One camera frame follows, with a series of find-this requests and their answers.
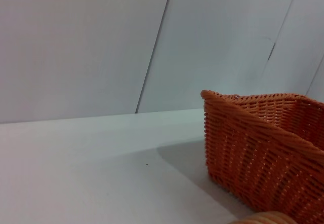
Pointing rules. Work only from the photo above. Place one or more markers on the orange woven plastic basket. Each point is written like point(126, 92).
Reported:
point(253, 158)

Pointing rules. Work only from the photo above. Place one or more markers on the orange white striped bread toy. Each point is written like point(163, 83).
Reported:
point(268, 219)

